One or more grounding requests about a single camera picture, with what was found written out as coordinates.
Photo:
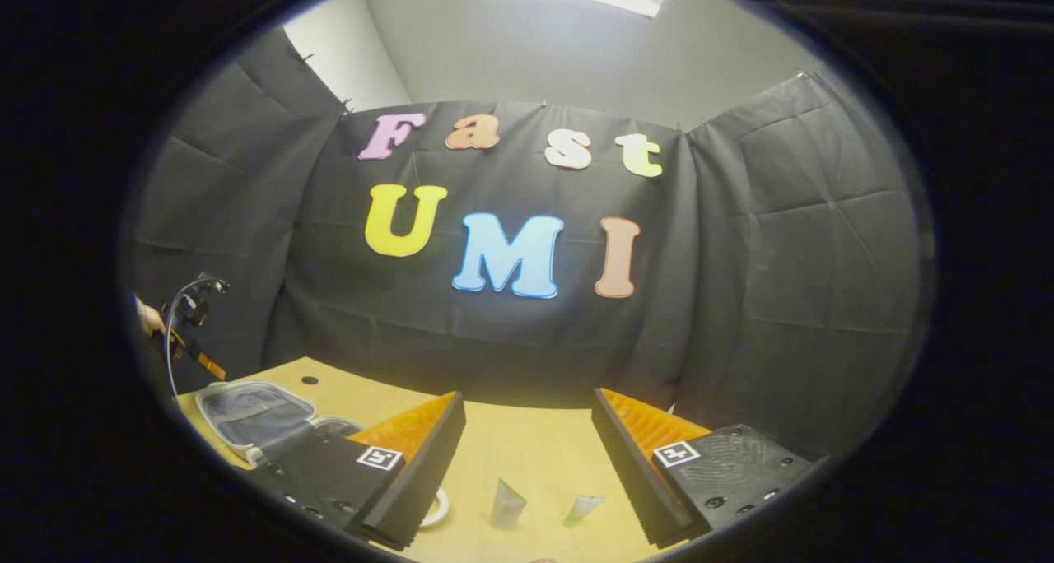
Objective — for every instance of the black backdrop cloth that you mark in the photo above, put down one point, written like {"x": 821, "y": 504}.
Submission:
{"x": 494, "y": 341}

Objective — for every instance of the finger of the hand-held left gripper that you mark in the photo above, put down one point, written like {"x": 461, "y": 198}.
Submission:
{"x": 207, "y": 361}

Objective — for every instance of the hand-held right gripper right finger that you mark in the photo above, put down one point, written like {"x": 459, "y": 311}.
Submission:
{"x": 630, "y": 472}

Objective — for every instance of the white suitcase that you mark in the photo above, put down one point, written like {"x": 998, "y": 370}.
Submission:
{"x": 247, "y": 411}

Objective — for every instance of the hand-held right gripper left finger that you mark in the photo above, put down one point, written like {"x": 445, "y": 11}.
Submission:
{"x": 428, "y": 472}

